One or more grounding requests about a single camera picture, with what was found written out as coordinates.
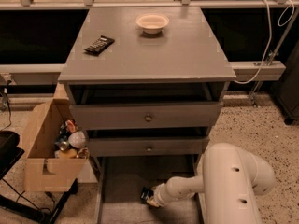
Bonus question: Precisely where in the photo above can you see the yellow item in box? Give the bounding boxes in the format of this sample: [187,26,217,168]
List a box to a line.
[58,148,78,159]

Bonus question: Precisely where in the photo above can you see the metal railing frame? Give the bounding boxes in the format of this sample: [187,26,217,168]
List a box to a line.
[0,0,299,86]

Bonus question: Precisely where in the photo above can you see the grey middle drawer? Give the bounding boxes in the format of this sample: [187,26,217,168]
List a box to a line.
[88,137,209,157]

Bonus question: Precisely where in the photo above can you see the grey top drawer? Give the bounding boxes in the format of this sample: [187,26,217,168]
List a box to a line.
[70,102,222,130]

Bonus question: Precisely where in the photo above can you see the white cable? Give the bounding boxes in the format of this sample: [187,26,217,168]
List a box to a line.
[233,0,295,85]

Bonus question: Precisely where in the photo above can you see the grey wooden drawer cabinet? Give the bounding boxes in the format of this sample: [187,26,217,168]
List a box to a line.
[57,6,237,224]

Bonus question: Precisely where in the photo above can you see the metal can in box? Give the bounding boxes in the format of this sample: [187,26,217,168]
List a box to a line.
[59,141,69,151]

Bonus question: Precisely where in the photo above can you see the grey open bottom drawer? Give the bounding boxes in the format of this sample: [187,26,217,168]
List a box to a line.
[95,155,204,224]

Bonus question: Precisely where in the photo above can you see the black snack bar on counter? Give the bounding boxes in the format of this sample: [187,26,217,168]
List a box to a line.
[85,35,115,56]

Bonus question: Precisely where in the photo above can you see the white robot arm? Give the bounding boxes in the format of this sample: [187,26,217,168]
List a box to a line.
[142,143,275,224]

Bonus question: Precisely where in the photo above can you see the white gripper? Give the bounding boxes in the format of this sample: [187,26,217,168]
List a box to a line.
[146,184,170,207]

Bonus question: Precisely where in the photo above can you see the cardboard box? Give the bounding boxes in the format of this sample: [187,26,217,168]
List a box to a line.
[21,99,89,192]

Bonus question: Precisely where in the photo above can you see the white paper bowl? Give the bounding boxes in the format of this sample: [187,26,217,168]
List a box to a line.
[135,13,169,35]

